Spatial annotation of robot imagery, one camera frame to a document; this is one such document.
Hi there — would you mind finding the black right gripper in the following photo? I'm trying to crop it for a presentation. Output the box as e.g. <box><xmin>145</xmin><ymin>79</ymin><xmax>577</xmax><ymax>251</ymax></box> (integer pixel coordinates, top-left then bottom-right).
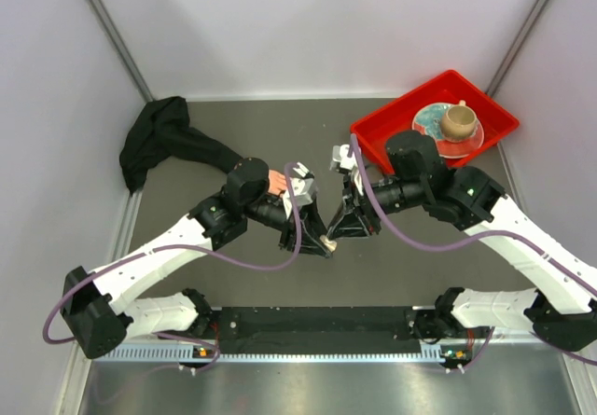
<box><xmin>327</xmin><ymin>172</ymin><xmax>426</xmax><ymax>238</ymax></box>

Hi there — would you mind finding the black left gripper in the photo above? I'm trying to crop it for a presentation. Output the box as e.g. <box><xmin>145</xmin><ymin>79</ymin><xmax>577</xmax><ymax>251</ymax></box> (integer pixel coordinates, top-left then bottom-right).
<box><xmin>244</xmin><ymin>194</ymin><xmax>337</xmax><ymax>258</ymax></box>

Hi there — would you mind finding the beige nail polish bottle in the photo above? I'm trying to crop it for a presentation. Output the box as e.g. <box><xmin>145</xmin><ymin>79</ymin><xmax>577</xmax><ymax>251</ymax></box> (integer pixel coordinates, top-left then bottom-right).
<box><xmin>321</xmin><ymin>235</ymin><xmax>338</xmax><ymax>252</ymax></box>

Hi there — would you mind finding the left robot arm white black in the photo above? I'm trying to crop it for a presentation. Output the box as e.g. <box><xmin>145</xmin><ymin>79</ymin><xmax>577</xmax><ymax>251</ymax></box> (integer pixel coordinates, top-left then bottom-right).
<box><xmin>60</xmin><ymin>158</ymin><xmax>336</xmax><ymax>359</ymax></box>

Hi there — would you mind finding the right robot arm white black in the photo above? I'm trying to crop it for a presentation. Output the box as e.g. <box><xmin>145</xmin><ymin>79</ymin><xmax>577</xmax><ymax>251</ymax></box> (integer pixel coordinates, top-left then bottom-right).
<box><xmin>327</xmin><ymin>131</ymin><xmax>596</xmax><ymax>353</ymax></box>

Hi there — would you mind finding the mannequin hand with long nails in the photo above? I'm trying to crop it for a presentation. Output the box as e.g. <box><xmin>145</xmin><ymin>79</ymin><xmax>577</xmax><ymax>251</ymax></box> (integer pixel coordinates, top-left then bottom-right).
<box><xmin>269</xmin><ymin>170</ymin><xmax>287</xmax><ymax>195</ymax></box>

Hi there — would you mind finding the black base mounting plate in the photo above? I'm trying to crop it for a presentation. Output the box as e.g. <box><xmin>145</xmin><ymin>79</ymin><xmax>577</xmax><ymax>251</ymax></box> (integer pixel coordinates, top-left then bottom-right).
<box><xmin>158</xmin><ymin>306</ymin><xmax>472</xmax><ymax>354</ymax></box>

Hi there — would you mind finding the red and teal plate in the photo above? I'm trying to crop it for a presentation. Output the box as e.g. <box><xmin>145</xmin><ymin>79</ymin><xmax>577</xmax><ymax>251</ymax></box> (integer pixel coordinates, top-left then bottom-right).
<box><xmin>411</xmin><ymin>103</ymin><xmax>485</xmax><ymax>159</ymax></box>

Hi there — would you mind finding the beige ceramic cup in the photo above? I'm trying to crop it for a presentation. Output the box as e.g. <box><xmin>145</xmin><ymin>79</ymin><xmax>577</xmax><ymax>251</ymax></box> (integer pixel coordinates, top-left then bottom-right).
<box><xmin>439</xmin><ymin>100</ymin><xmax>478</xmax><ymax>143</ymax></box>

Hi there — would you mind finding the black sleeve cloth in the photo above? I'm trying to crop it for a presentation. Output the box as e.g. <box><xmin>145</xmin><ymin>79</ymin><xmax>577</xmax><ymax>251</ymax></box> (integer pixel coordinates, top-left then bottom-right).
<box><xmin>119</xmin><ymin>96</ymin><xmax>242</xmax><ymax>194</ymax></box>

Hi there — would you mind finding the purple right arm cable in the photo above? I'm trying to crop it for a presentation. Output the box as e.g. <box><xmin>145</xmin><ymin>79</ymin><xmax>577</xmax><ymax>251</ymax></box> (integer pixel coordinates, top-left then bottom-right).
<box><xmin>349</xmin><ymin>133</ymin><xmax>597</xmax><ymax>373</ymax></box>

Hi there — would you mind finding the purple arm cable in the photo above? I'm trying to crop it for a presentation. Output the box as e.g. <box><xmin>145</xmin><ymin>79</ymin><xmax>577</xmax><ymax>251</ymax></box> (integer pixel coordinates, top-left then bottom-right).
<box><xmin>42</xmin><ymin>161</ymin><xmax>302</xmax><ymax>375</ymax></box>
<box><xmin>349</xmin><ymin>133</ymin><xmax>597</xmax><ymax>373</ymax></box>

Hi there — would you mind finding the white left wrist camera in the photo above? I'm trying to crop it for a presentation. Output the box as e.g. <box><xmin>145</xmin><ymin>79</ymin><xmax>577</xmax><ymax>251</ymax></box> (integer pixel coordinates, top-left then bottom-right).
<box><xmin>283</xmin><ymin>162</ymin><xmax>317</xmax><ymax>214</ymax></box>

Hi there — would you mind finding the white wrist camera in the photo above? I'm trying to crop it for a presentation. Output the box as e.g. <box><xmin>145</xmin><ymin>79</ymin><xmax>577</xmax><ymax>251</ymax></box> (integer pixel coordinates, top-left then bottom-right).
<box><xmin>329</xmin><ymin>144</ymin><xmax>363</xmax><ymax>193</ymax></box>
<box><xmin>283</xmin><ymin>162</ymin><xmax>317</xmax><ymax>214</ymax></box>

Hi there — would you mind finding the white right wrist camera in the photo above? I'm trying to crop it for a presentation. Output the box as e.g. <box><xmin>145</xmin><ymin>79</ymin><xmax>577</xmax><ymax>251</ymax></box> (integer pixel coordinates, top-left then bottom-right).
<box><xmin>329</xmin><ymin>144</ymin><xmax>363</xmax><ymax>193</ymax></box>

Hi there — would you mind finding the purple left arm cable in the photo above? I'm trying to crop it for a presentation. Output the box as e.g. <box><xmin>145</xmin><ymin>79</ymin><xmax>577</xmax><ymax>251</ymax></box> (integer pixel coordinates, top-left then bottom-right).
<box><xmin>42</xmin><ymin>161</ymin><xmax>302</xmax><ymax>375</ymax></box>

